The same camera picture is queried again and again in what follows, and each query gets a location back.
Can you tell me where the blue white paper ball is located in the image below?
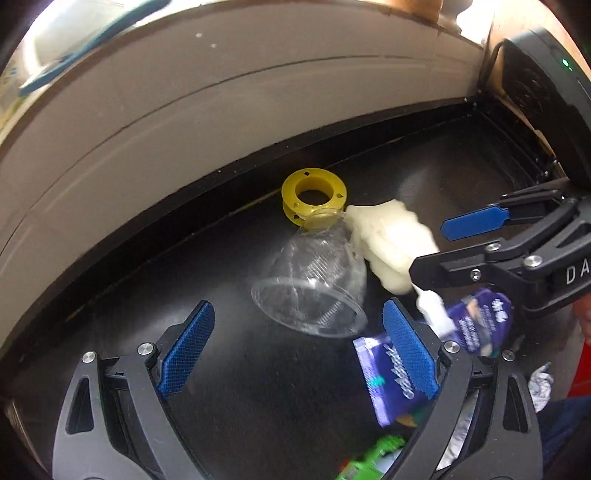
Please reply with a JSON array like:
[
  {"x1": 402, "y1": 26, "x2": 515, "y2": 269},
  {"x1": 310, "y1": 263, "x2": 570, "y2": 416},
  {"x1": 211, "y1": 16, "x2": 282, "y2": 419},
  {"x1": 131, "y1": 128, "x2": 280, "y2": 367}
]
[{"x1": 529, "y1": 362, "x2": 555, "y2": 414}]

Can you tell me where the purple snack wrapper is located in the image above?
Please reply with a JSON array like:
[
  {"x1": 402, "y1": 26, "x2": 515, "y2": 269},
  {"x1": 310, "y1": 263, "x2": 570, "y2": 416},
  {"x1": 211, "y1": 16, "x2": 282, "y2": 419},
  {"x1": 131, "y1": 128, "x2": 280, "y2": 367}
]
[{"x1": 353, "y1": 288, "x2": 514, "y2": 428}]

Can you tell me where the blue edged white basin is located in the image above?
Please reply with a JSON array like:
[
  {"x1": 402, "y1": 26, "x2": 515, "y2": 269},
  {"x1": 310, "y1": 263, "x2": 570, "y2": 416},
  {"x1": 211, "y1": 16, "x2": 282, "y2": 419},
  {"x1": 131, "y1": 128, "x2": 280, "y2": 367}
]
[{"x1": 18, "y1": 0, "x2": 171, "y2": 95}]

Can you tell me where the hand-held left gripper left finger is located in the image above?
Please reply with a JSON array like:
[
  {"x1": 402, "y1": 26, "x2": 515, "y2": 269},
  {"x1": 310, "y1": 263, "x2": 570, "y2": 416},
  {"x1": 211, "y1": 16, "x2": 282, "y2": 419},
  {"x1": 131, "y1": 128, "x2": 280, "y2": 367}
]
[{"x1": 52, "y1": 300, "x2": 216, "y2": 480}]

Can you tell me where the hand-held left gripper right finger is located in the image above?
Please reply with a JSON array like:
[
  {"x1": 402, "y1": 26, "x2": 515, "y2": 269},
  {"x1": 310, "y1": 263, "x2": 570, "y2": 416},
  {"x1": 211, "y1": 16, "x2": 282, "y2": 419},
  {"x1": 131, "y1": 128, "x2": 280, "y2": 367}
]
[{"x1": 382, "y1": 298, "x2": 543, "y2": 480}]

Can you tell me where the green snack wrapper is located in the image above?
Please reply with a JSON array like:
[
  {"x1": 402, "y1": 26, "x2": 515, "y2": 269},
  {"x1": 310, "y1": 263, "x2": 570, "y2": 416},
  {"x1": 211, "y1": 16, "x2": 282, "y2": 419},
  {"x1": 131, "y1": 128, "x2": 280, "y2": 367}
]
[{"x1": 335, "y1": 434, "x2": 407, "y2": 480}]

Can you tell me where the silver foil wrapper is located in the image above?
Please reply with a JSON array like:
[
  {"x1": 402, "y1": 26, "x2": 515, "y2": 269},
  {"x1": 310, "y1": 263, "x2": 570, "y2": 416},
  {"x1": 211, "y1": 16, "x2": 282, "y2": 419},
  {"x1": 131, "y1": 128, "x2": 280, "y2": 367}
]
[{"x1": 436, "y1": 394, "x2": 481, "y2": 472}]

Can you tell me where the clear plastic cup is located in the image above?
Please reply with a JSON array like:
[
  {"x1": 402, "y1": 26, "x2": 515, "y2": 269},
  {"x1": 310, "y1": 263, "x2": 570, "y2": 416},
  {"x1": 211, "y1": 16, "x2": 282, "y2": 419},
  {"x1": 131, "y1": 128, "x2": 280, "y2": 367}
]
[{"x1": 250, "y1": 208, "x2": 369, "y2": 340}]

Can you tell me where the yellow plastic spool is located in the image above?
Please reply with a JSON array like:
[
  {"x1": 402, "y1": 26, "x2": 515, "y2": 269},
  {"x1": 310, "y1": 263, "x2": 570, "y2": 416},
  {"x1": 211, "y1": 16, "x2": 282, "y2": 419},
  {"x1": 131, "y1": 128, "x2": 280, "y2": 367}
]
[{"x1": 281, "y1": 169, "x2": 348, "y2": 227}]

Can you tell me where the person's blue trouser leg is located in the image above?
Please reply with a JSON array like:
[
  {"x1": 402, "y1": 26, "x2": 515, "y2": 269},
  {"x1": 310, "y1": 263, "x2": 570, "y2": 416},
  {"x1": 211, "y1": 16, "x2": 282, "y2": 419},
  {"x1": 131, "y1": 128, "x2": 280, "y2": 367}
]
[{"x1": 538, "y1": 397, "x2": 591, "y2": 476}]

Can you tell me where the white tissue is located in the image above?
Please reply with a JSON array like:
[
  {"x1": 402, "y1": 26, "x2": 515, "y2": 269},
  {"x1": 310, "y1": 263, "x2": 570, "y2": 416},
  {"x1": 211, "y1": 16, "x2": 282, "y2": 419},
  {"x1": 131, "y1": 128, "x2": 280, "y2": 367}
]
[{"x1": 345, "y1": 199, "x2": 440, "y2": 294}]

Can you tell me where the small white plastic tube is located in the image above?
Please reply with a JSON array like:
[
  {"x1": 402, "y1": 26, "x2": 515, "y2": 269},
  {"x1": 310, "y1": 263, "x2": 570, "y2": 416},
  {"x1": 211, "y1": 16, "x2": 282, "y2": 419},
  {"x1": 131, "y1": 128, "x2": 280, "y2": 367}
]
[{"x1": 413, "y1": 284, "x2": 455, "y2": 342}]

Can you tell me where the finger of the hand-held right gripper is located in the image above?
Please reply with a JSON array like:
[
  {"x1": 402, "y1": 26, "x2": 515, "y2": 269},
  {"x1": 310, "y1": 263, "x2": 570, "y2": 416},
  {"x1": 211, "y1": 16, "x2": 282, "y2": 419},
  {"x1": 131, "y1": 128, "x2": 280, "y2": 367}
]
[
  {"x1": 409, "y1": 237, "x2": 551, "y2": 297},
  {"x1": 441, "y1": 182, "x2": 573, "y2": 241}
]

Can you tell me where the red kitchen cabinet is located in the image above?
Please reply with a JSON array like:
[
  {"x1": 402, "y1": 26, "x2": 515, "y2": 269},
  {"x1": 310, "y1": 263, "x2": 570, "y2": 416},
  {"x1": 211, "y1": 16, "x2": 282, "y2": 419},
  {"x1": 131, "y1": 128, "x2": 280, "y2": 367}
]
[{"x1": 567, "y1": 300, "x2": 591, "y2": 398}]

